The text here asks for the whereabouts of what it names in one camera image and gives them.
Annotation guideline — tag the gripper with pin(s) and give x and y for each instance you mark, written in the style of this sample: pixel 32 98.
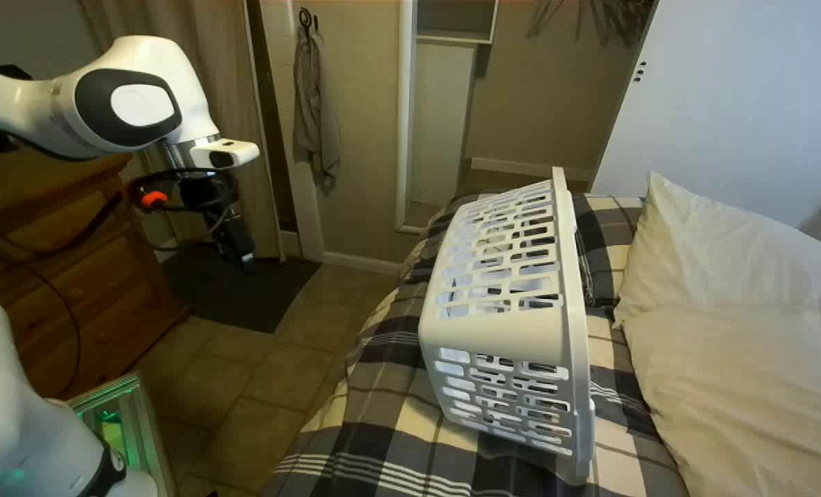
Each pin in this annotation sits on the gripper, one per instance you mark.
pixel 207 192

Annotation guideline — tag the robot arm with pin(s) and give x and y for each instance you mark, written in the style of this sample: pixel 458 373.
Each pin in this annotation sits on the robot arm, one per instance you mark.
pixel 141 103

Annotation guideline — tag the white plastic laundry basket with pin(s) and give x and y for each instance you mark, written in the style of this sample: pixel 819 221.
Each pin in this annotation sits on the white plastic laundry basket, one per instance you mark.
pixel 514 331

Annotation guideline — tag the dark floor mat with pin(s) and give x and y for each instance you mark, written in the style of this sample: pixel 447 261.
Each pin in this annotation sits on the dark floor mat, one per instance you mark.
pixel 245 290

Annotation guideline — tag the grey hanging towel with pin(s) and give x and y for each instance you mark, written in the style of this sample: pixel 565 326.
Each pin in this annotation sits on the grey hanging towel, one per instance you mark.
pixel 316 117

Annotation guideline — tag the wooden dresser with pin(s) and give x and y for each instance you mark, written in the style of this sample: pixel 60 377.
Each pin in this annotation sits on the wooden dresser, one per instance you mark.
pixel 100 276

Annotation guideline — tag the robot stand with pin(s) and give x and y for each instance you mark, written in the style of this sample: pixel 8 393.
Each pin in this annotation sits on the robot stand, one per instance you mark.
pixel 129 414

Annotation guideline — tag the white closet shelf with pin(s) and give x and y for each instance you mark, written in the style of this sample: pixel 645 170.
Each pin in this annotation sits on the white closet shelf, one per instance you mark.
pixel 455 34

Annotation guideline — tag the plaid bedspread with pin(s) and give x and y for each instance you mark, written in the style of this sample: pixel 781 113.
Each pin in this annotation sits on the plaid bedspread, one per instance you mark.
pixel 383 428

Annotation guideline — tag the bunch of clothes hangers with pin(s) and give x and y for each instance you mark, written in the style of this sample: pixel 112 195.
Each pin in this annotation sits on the bunch of clothes hangers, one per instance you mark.
pixel 604 17

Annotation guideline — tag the white pillow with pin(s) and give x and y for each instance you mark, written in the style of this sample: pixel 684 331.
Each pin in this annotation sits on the white pillow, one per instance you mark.
pixel 742 400
pixel 714 255

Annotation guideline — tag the black wall hook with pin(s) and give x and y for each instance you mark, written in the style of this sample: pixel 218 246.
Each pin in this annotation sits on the black wall hook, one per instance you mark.
pixel 307 17

